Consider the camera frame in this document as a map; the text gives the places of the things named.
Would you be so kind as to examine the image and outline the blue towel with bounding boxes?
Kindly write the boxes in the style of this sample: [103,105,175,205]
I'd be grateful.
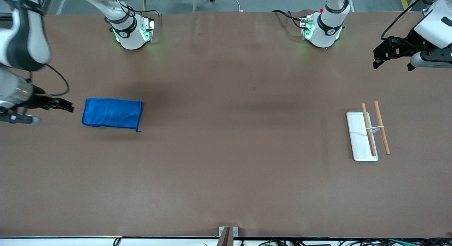
[82,98,143,133]

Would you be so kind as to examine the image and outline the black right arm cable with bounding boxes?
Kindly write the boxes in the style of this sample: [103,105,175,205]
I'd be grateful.
[10,0,70,97]

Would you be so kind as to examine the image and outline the white rack base plate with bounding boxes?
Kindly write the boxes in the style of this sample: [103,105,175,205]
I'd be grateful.
[346,112,379,162]

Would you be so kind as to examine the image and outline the aluminium frame profile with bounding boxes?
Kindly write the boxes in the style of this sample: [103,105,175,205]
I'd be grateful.
[0,0,59,22]

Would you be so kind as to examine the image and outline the black left base cable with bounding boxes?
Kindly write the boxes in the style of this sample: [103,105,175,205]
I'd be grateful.
[271,10,308,30]

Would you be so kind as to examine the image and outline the black base cable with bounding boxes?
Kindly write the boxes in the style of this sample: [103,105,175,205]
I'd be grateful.
[271,10,308,30]
[134,9,162,28]

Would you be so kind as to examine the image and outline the black right base cable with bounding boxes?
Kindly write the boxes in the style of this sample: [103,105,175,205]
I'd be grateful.
[134,9,162,28]

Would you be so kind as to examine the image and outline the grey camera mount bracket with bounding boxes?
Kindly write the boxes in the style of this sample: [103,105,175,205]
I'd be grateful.
[218,226,239,246]

